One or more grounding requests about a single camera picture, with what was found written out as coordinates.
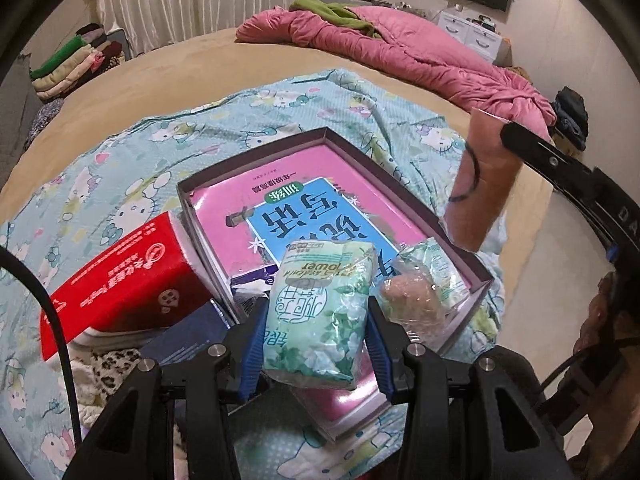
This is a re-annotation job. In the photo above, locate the pink book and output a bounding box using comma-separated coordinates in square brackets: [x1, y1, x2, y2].
[192, 142, 441, 436]

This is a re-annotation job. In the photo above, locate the stack of folded clothes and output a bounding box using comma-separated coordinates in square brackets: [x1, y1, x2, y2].
[30, 22, 133, 101]

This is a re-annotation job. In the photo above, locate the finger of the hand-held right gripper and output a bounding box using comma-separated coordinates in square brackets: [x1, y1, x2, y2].
[500, 121, 608, 201]

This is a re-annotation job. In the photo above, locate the grey quilted headboard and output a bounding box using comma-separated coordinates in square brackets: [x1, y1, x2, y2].
[0, 55, 41, 146]

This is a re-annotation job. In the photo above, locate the pink quilt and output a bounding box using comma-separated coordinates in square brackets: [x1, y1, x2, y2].
[235, 5, 558, 133]

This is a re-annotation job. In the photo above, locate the person's right hand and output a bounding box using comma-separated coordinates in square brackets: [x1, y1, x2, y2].
[570, 272, 626, 361]

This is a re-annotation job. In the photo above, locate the cartoon cat printed blanket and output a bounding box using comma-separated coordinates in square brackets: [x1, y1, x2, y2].
[0, 67, 506, 480]

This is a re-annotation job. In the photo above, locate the white drawer cabinet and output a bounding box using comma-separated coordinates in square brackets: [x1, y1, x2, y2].
[437, 7, 503, 63]

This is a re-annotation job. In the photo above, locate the red tissue box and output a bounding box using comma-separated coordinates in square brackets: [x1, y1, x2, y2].
[40, 211, 213, 361]

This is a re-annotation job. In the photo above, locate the dark blue clothing pile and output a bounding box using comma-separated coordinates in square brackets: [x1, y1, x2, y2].
[552, 86, 588, 151]

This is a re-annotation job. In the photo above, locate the dark patterned cloth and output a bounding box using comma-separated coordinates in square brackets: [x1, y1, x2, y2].
[25, 97, 66, 146]

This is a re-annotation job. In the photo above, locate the purple cardboard box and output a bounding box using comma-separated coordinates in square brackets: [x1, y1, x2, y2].
[176, 127, 496, 443]

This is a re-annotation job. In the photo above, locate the brown fuzzy ball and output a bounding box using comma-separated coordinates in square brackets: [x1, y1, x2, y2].
[375, 272, 453, 343]

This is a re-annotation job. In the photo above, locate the dark blue box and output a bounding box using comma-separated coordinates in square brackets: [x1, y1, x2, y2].
[140, 300, 233, 366]

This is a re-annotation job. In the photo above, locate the green floral tissue pack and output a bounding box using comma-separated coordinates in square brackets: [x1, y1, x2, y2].
[395, 237, 473, 316]
[262, 240, 378, 391]

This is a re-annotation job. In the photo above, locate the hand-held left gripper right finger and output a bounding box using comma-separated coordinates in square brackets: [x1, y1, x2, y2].
[367, 296, 576, 480]

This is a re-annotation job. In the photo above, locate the black cable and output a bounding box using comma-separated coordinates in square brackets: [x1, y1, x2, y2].
[0, 247, 83, 461]

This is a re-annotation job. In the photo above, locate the green cloth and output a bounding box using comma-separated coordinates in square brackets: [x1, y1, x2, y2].
[290, 0, 383, 38]

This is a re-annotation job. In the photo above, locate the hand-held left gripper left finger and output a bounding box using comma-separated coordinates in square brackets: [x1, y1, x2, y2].
[62, 302, 271, 480]

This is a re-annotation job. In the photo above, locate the leopard print scrunchie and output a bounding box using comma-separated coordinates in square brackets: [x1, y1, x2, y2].
[75, 345, 143, 411]

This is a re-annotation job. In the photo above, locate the beige bed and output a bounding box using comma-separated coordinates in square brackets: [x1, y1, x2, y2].
[0, 27, 556, 271]

